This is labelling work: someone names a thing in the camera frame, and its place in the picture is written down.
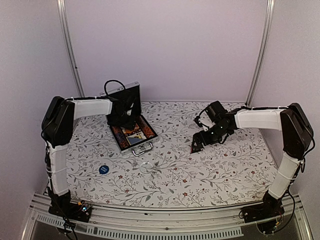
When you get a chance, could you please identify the aluminium frame post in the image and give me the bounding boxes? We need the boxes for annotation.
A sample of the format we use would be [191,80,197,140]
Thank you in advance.
[56,0,85,97]
[245,0,275,107]

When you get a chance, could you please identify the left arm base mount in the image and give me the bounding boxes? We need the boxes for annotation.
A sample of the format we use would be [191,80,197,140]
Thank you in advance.
[48,196,92,223]

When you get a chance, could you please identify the poker chip row right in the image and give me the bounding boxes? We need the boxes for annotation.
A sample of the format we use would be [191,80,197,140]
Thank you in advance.
[136,116,155,139]

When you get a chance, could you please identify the black triangle marker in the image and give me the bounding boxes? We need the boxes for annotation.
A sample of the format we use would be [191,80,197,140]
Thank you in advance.
[190,148,202,154]

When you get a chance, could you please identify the blue round button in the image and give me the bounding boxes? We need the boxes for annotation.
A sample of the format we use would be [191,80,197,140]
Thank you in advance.
[98,165,110,175]

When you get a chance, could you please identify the poker chip row left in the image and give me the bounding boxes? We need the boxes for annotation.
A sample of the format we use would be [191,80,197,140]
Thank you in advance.
[111,126,130,150]

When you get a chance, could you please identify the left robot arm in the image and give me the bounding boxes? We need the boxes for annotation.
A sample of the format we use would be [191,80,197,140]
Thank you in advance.
[41,96,141,197]

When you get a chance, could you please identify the poker chip row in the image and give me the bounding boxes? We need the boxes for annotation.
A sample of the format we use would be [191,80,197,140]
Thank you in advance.
[136,116,155,139]
[111,126,130,150]

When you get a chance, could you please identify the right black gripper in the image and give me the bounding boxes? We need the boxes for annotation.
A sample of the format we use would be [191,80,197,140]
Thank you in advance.
[192,122,230,149]

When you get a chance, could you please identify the clear round dealer button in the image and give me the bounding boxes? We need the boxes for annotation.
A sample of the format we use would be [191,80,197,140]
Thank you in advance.
[139,161,155,174]

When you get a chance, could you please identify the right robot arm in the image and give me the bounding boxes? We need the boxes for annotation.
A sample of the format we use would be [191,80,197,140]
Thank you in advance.
[191,101,316,218]

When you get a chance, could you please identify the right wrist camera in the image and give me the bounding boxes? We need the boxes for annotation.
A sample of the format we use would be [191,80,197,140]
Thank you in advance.
[194,115,209,132]

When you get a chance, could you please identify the left aluminium frame post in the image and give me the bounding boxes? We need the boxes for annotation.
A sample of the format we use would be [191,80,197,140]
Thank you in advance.
[56,0,85,97]

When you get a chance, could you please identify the right aluminium frame post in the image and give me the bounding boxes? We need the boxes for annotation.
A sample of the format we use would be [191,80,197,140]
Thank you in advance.
[245,0,275,107]

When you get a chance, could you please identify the front aluminium rail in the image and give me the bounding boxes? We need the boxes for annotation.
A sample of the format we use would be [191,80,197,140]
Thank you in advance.
[21,194,313,240]

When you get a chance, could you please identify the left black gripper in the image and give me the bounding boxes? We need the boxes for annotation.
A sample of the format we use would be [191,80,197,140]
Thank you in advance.
[112,110,138,130]

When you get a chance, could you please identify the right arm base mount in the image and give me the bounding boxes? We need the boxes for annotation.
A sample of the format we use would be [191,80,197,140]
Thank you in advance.
[238,200,285,235]

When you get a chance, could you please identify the floral table mat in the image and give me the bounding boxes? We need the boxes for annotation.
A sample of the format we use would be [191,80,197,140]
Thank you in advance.
[66,102,277,208]

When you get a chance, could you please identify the blue playing card deck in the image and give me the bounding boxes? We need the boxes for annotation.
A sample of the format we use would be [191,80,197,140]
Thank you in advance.
[126,133,147,146]

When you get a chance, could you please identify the aluminium poker case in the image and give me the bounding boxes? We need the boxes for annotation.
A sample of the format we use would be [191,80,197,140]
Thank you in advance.
[102,79,159,157]

